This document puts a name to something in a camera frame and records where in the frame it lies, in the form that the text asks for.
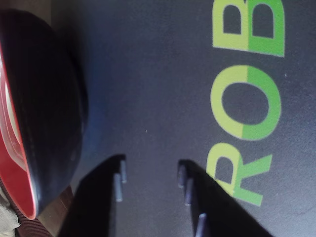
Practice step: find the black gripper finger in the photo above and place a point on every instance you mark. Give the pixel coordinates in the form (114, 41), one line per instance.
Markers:
(93, 205)
(217, 212)

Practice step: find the large red bowl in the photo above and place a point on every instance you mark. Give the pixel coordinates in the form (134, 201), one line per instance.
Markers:
(49, 111)

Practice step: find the grey mat with WOWROBO print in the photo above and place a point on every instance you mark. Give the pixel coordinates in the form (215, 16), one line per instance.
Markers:
(160, 74)

